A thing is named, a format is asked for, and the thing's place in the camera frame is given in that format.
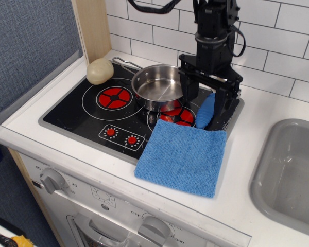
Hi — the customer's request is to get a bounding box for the light wooden post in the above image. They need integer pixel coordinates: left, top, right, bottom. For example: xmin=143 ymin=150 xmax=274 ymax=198
xmin=71 ymin=0 xmax=112 ymax=65

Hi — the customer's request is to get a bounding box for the white toy oven front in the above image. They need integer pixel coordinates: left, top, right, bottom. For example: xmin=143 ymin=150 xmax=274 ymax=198
xmin=21 ymin=155 xmax=251 ymax=246

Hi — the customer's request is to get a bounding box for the yellow object at corner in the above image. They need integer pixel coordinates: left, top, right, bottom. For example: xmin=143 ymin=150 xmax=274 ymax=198
xmin=11 ymin=235 xmax=34 ymax=247

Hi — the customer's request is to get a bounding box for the blue microfiber cloth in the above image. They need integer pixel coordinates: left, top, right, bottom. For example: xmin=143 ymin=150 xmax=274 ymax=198
xmin=134 ymin=120 xmax=227 ymax=198

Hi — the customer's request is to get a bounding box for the grey sink basin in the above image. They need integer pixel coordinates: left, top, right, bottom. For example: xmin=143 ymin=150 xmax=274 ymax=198
xmin=250 ymin=119 xmax=309 ymax=235

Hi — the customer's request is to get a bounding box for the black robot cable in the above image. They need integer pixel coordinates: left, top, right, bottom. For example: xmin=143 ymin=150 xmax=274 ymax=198
xmin=127 ymin=0 xmax=182 ymax=15

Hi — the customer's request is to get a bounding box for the grey oven knob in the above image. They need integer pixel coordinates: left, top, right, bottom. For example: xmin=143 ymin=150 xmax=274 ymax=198
xmin=40 ymin=168 xmax=65 ymax=194
xmin=138 ymin=216 xmax=171 ymax=246

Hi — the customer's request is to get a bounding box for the stainless steel pot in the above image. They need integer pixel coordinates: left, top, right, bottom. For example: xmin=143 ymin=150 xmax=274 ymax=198
xmin=113 ymin=57 xmax=184 ymax=112

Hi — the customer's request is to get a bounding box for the grey left oven knob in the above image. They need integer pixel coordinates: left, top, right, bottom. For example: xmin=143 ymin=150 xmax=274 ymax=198
xmin=40 ymin=168 xmax=65 ymax=194

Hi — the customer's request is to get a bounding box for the cream toy potato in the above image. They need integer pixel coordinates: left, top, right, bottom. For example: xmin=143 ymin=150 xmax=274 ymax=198
xmin=87 ymin=58 xmax=114 ymax=85

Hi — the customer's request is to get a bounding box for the blue handled metal spoon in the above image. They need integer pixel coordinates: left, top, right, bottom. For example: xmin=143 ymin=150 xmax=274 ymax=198
xmin=195 ymin=93 xmax=215 ymax=129

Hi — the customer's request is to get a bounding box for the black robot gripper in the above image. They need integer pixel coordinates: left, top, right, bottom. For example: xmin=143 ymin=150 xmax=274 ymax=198
xmin=179 ymin=38 xmax=243 ymax=121

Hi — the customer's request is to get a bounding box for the grey right oven knob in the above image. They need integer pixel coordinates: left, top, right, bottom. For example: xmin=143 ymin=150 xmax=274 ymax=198
xmin=138 ymin=216 xmax=171 ymax=246

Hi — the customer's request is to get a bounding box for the black toy stove top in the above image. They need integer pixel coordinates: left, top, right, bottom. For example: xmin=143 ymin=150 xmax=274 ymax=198
xmin=38 ymin=63 xmax=245 ymax=166

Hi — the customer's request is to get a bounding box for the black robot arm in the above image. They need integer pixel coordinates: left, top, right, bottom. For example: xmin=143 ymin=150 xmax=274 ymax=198
xmin=179 ymin=1 xmax=243 ymax=117

